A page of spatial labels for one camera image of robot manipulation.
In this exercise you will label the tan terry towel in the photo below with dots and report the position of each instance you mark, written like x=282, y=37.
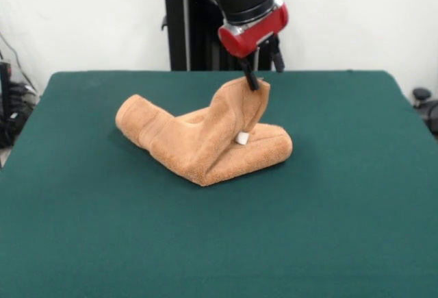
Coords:
x=205, y=140

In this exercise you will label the dark green table cloth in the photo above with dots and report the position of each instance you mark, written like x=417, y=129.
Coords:
x=102, y=209

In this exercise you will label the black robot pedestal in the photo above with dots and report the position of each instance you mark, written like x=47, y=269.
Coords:
x=184, y=37

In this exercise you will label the black device with red mark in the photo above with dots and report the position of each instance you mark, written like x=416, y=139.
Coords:
x=4, y=89

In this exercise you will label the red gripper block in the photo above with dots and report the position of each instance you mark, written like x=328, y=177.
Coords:
x=253, y=36

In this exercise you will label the grey office chair base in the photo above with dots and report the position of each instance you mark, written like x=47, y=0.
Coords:
x=424, y=106

